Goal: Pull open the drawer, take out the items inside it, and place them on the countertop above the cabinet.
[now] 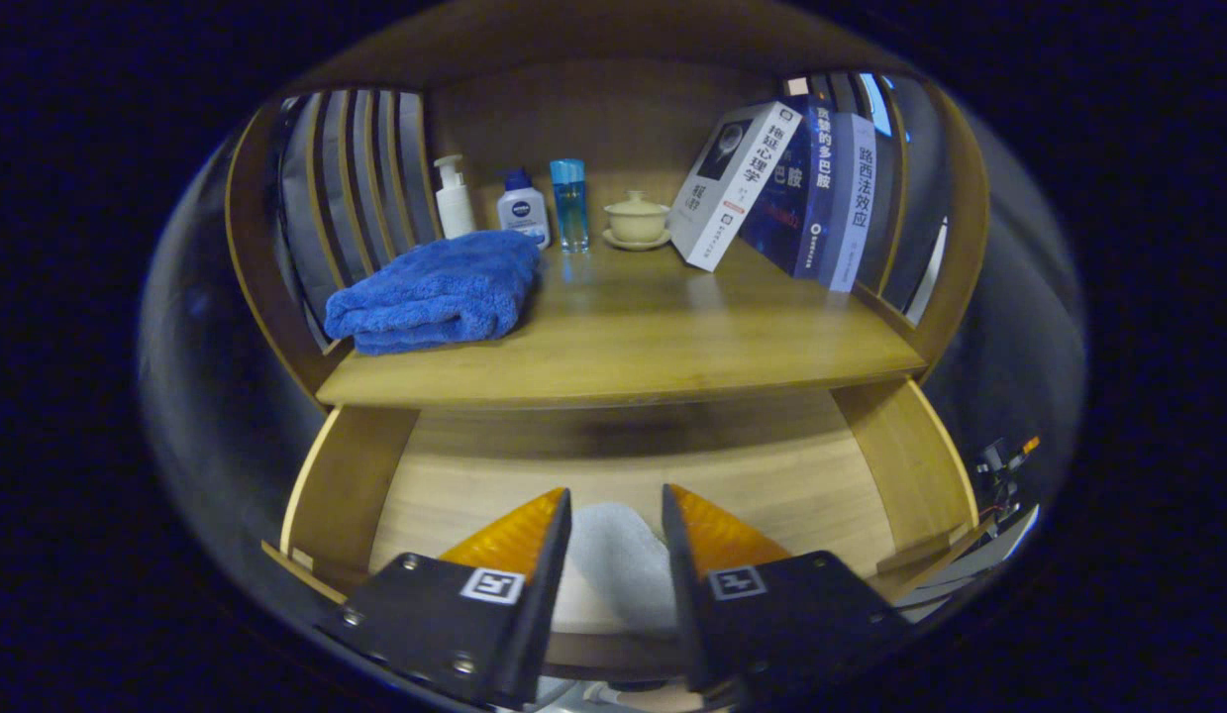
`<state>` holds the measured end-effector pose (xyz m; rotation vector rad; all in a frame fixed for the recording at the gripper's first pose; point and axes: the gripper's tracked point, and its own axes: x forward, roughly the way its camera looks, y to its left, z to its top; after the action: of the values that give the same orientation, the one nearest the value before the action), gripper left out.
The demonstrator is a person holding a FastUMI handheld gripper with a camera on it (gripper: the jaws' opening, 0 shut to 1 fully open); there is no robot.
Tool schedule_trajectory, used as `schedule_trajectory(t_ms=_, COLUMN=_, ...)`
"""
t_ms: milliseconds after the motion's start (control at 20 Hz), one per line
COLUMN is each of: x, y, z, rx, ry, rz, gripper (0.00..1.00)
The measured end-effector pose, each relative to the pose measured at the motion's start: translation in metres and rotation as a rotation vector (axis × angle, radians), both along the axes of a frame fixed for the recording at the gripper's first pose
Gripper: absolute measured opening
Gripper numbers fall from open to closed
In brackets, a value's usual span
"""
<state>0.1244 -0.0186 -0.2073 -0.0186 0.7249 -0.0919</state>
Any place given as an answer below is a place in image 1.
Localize white pump bottle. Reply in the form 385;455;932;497
434;154;477;240

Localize dark blue book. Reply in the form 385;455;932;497
740;94;840;279

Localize black device with orange part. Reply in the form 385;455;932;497
974;436;1042;521

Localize wooden drawer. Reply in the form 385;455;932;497
261;376;995;684

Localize wooden countertop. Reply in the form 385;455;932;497
316;233;929;412

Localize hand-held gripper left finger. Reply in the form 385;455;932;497
316;485;574;709

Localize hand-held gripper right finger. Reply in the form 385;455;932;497
661;483;916;706

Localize beige lidded teacup with saucer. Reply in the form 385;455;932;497
602;190;672;252

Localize clear blue bottle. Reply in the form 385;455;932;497
550;158;590;254

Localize black backdrop cloth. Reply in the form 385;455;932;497
138;69;1087;635

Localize white scrub pad green handle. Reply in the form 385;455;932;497
554;502;678;635

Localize white book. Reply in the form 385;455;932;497
667;101;804;272

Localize pale blue book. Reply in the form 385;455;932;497
819;112;878;293

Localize blue folded towel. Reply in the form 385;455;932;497
324;230;543;356

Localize white bottle with blue cap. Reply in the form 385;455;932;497
496;167;552;249

